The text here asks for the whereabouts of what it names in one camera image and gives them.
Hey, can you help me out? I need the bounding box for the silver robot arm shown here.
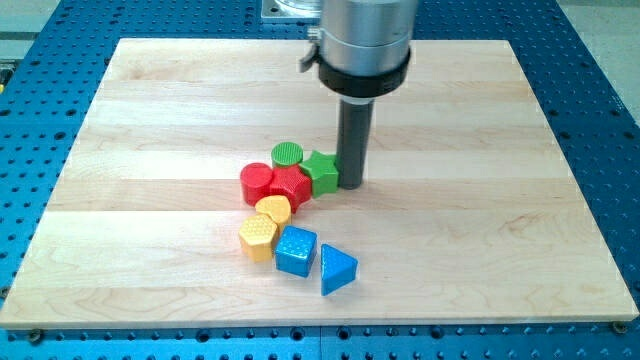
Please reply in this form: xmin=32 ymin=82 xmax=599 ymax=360
xmin=299 ymin=0 xmax=418 ymax=105

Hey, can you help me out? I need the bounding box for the green star block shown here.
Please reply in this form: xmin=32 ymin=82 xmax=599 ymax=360
xmin=299 ymin=150 xmax=339 ymax=197

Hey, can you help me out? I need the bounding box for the red star block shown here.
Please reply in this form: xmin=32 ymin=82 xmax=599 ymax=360
xmin=270 ymin=165 xmax=312 ymax=213

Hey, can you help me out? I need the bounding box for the yellow hexagon block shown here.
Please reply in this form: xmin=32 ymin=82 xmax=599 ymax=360
xmin=238 ymin=214 xmax=278 ymax=262

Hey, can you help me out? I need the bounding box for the green cylinder block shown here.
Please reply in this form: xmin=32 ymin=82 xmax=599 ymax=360
xmin=271 ymin=141 xmax=304 ymax=168

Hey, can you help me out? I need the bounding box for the yellow heart block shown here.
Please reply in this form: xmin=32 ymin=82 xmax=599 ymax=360
xmin=255 ymin=195 xmax=292 ymax=232

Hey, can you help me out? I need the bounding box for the red cylinder block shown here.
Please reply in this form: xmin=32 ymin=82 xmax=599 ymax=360
xmin=240 ymin=162 xmax=273 ymax=206

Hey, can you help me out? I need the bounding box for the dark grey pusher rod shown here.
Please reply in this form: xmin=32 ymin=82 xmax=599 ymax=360
xmin=335 ymin=97 xmax=374 ymax=190

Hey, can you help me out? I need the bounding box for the blue cube block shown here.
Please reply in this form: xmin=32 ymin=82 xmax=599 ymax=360
xmin=275 ymin=225 xmax=317 ymax=278

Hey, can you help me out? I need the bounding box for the blue triangle block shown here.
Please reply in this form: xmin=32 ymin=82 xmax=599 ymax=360
xmin=320 ymin=244 xmax=358 ymax=296

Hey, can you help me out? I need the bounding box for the wooden board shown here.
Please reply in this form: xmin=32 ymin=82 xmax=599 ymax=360
xmin=1 ymin=38 xmax=638 ymax=329

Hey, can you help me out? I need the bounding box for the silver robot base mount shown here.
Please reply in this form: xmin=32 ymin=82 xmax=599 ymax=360
xmin=260 ymin=0 xmax=322 ymax=23

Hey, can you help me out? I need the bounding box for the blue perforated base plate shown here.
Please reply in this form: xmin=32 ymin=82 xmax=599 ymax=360
xmin=1 ymin=0 xmax=639 ymax=359

